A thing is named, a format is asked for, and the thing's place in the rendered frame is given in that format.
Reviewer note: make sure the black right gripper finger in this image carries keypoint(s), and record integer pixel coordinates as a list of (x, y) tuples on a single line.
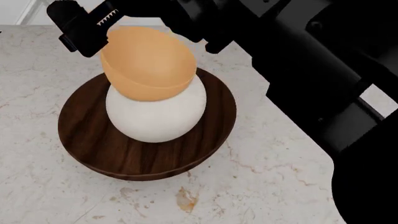
[(81, 35), (214, 42)]

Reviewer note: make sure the small orange bowl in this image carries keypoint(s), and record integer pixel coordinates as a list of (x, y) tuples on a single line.
[(149, 67)]

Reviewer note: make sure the medium white bowl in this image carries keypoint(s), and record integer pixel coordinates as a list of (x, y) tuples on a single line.
[(157, 120)]

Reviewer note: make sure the large dark wooden bowl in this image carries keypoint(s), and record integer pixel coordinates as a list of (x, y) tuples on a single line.
[(102, 149)]

